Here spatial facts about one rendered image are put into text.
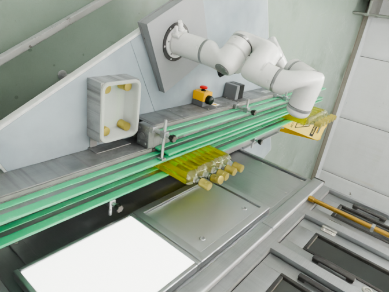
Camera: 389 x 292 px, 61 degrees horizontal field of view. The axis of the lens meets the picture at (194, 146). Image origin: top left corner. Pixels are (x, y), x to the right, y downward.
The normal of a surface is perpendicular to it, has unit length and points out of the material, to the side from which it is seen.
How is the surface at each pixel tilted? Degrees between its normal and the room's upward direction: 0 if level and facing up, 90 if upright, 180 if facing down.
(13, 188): 90
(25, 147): 0
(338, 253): 90
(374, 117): 90
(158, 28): 3
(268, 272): 90
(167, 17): 3
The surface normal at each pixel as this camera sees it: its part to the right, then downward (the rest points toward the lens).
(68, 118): 0.76, 0.37
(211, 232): 0.14, -0.90
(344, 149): -0.63, 0.23
